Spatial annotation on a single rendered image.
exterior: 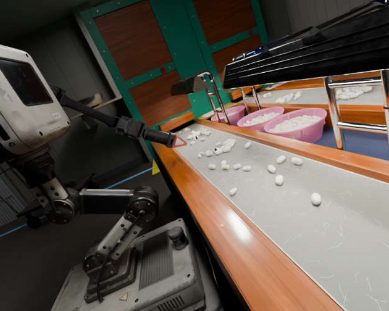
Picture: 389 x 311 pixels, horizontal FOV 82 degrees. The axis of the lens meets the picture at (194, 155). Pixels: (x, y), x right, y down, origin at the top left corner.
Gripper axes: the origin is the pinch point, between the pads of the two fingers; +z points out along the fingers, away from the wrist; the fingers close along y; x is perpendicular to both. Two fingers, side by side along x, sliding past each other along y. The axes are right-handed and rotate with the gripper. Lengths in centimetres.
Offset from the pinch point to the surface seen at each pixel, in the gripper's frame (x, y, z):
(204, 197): 11.6, -39.0, -0.8
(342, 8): -206, 156, 203
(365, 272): 5, -81, 11
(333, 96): -28, -53, 21
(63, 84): -11, 335, -128
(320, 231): 4, -70, 12
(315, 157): -11, -49, 27
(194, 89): -26.6, 7.3, -0.8
